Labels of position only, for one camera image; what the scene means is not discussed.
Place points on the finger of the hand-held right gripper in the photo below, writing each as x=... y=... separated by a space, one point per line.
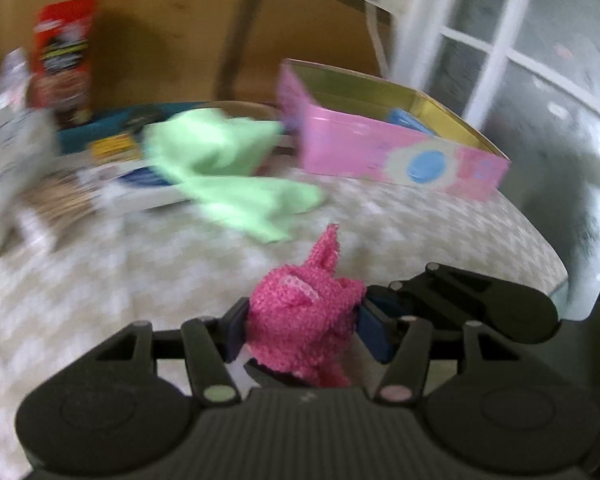
x=430 y=290

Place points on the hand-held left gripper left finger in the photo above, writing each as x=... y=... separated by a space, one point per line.
x=235 y=332

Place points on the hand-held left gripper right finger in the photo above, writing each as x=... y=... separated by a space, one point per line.
x=375 y=332

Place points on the pink fluffy sock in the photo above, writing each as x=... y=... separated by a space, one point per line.
x=300 y=320

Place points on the pink cardboard box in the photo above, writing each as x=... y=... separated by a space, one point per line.
x=350 y=145

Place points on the beige patterned tablecloth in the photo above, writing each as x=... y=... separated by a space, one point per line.
x=130 y=280

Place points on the blue item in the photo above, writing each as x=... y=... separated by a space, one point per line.
x=407 y=121

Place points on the light green cloth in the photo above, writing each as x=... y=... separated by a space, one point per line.
x=215 y=160

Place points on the white flat packet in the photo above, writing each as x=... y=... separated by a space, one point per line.
x=140 y=185

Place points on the yellow packet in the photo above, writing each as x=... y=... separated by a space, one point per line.
x=111 y=147

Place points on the teal mat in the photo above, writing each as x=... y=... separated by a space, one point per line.
x=80 y=137

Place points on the white tissue package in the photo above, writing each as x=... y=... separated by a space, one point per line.
x=10 y=160

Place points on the brown tray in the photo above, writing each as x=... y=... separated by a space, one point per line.
x=300 y=25

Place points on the brown cardboard board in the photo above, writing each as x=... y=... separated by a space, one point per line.
x=155 y=35

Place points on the red food box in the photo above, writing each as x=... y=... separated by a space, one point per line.
x=62 y=60

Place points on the white window frame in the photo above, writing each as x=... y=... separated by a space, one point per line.
x=430 y=20

